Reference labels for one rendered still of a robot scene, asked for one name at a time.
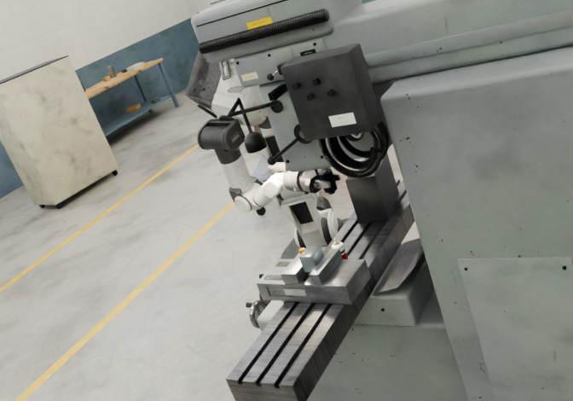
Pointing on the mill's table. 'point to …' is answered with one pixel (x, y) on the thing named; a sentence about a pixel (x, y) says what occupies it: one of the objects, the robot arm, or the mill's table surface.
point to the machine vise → (318, 281)
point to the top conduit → (265, 31)
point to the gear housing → (246, 66)
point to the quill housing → (286, 119)
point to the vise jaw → (293, 272)
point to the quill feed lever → (289, 144)
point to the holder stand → (373, 194)
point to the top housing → (277, 12)
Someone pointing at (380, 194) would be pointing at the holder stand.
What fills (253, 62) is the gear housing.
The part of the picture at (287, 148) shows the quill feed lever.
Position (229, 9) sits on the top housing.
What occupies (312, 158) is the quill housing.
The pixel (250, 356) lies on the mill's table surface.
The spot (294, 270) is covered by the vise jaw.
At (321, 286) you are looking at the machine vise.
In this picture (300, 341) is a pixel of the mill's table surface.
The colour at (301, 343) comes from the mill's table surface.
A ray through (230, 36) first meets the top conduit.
